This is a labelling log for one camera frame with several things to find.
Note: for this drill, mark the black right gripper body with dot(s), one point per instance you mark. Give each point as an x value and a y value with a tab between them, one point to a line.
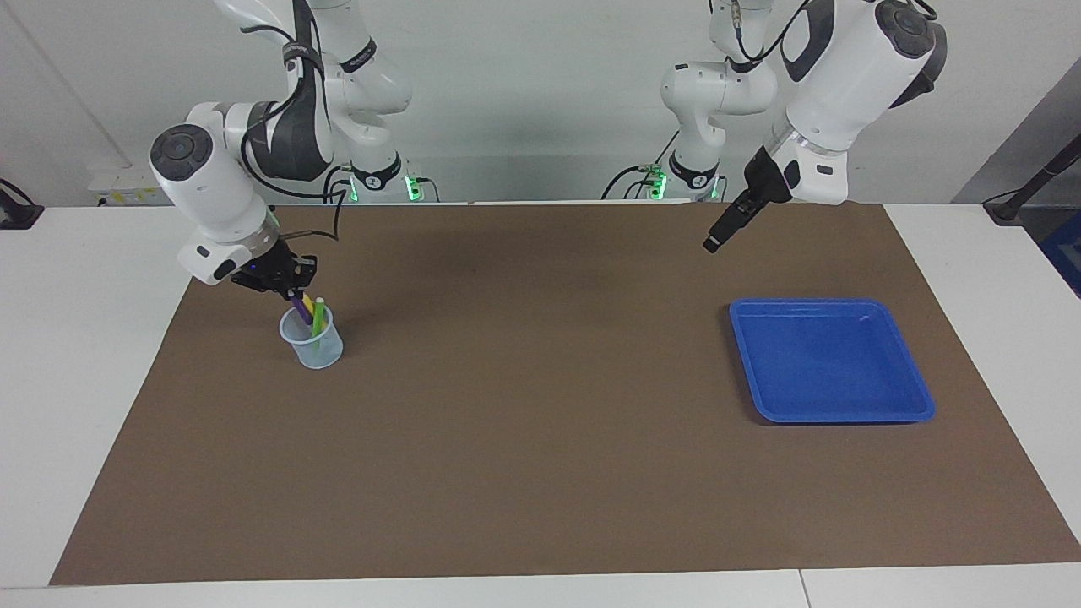
270	268

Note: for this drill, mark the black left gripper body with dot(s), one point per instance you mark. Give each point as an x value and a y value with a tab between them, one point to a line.
764	181

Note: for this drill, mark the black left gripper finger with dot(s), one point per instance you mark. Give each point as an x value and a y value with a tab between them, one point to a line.
724	228
736	226

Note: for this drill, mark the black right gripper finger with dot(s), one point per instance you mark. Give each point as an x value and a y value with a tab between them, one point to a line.
298	292
309	272

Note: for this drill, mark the purple marker pen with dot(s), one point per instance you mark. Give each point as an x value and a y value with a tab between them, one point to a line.
301	311

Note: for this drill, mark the green marker pen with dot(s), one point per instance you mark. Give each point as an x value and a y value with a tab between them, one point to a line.
317	325

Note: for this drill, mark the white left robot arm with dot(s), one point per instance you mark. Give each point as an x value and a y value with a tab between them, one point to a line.
844	76

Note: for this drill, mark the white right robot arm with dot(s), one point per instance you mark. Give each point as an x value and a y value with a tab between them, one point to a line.
203	186

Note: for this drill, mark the blue plastic tray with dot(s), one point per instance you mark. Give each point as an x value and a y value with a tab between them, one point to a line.
832	363

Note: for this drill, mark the clear plastic cup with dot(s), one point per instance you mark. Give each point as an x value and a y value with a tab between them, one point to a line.
325	355

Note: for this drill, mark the brown table mat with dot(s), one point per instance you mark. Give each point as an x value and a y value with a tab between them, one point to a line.
540	439

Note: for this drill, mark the blue crate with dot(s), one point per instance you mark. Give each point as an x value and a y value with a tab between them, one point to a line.
1066	249

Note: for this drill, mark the white wall socket box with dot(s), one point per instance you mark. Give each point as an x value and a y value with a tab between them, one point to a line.
127	181

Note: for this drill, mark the black clamp mount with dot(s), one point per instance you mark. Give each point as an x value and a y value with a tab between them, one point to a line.
17	215

